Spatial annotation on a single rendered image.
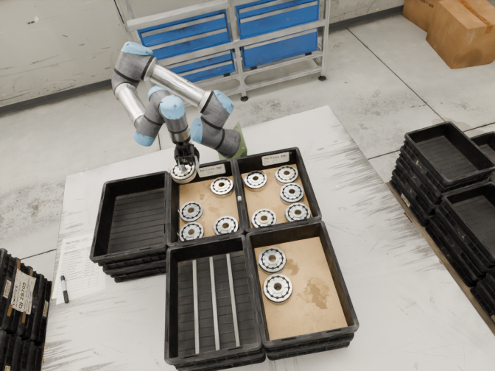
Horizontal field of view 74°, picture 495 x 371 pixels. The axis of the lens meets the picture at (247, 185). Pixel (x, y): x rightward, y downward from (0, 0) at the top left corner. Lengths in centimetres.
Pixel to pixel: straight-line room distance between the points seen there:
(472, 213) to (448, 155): 35
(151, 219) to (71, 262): 44
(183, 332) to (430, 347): 85
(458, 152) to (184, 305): 175
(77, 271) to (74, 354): 36
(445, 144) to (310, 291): 140
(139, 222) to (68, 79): 287
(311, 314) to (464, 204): 126
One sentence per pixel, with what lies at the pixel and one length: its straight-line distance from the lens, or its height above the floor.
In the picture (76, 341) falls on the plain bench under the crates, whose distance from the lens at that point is 157.
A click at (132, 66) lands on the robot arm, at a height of 129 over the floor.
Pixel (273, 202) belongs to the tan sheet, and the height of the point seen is 83.
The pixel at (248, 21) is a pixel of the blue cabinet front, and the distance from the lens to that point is 305.
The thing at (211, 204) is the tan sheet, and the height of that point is 83.
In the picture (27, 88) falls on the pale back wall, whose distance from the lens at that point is 433.
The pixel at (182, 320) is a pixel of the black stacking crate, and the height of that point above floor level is 83.
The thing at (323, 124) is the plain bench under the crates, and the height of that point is 70.
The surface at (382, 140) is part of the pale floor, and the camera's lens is 295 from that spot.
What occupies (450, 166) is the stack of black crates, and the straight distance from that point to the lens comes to 218.
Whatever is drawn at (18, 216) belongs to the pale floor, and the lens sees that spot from 325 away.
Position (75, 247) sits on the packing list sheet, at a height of 70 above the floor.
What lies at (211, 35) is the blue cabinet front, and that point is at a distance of 302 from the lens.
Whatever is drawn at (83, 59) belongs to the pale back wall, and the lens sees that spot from 405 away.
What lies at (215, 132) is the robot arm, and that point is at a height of 97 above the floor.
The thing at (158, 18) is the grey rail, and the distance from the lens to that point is 290.
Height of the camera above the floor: 199
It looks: 51 degrees down
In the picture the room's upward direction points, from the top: 11 degrees counter-clockwise
